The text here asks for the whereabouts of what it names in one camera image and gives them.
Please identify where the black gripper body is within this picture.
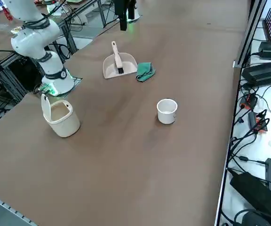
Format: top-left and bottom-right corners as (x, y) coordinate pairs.
(114, 0), (137, 15)

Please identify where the green cloth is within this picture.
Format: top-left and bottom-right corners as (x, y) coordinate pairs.
(135, 62), (156, 82)

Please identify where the beige hand brush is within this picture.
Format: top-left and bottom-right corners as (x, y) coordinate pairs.
(111, 41), (124, 75)

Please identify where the beige plastic dustpan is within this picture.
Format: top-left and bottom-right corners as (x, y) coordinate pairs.
(102, 53), (138, 80)

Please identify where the cream bin with lid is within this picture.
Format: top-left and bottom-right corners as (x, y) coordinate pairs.
(40, 93), (81, 138)

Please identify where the black finned device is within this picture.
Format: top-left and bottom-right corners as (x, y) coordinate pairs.
(241, 58), (271, 87)

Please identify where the large black power adapter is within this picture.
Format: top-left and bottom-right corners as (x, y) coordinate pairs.
(229, 171), (271, 223)

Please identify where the white mug with black handle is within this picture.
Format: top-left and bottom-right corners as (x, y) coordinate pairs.
(156, 98), (178, 125)

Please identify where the aluminium frame post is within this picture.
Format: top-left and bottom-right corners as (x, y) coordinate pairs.
(232, 0), (268, 69)

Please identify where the orange cable connector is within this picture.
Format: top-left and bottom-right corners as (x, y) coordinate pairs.
(240, 93), (258, 109)

